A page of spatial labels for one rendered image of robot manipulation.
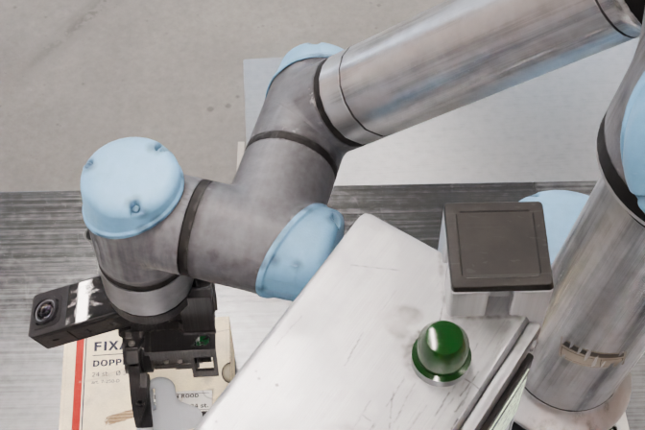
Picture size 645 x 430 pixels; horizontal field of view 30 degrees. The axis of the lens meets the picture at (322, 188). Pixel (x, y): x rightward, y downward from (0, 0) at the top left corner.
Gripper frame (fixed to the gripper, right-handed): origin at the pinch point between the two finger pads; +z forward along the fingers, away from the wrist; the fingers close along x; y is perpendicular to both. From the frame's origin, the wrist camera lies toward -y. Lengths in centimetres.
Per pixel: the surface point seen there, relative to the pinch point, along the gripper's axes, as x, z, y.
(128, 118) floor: 105, 89, -15
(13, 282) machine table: 16.3, 6.3, -15.4
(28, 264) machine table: 18.6, 6.2, -14.0
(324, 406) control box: -30, -59, 14
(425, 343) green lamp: -29, -61, 18
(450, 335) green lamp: -28, -61, 19
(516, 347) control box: -28, -58, 23
